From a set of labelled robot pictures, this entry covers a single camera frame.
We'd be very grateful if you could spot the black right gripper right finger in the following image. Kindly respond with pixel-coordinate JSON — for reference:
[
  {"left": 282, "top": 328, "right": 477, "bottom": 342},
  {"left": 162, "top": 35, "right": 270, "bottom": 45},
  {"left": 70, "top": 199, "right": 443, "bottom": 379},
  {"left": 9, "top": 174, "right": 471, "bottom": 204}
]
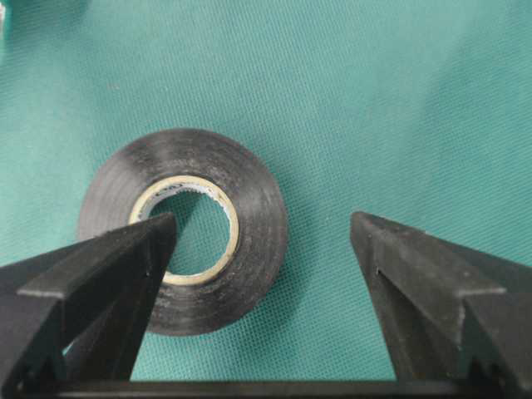
[{"left": 350, "top": 212, "right": 531, "bottom": 385}]

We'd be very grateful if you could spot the black tape roll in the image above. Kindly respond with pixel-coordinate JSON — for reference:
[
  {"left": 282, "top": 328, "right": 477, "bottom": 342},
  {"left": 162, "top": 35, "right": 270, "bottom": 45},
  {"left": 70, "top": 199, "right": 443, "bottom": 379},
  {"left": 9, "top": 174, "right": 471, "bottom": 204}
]
[{"left": 77, "top": 128, "right": 288, "bottom": 336}]

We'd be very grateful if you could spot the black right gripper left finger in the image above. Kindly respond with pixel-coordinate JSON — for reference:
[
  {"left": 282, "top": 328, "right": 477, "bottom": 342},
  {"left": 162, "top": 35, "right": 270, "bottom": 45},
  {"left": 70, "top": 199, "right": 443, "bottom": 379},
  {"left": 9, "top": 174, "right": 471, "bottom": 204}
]
[{"left": 1, "top": 213, "right": 177, "bottom": 393}]

